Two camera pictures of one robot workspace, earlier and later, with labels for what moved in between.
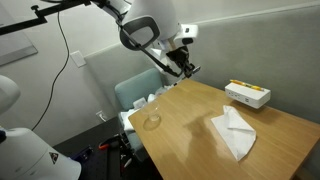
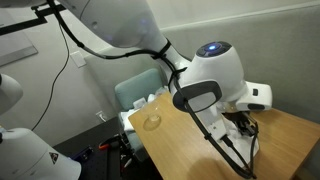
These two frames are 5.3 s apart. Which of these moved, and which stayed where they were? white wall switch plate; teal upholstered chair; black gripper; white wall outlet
Moved: black gripper
Stayed: white wall switch plate; teal upholstered chair; white wall outlet
